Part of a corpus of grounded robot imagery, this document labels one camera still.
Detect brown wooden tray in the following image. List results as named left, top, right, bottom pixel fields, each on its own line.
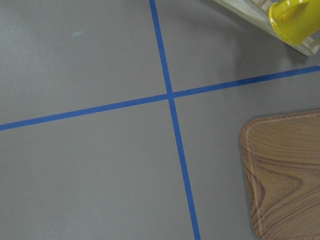
left=240, top=110, right=320, bottom=240

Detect wooden dish rack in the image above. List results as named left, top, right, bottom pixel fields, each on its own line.
left=214, top=0, right=320, bottom=56

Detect yellow mug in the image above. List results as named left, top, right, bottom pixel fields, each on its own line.
left=268, top=0, right=320, bottom=46

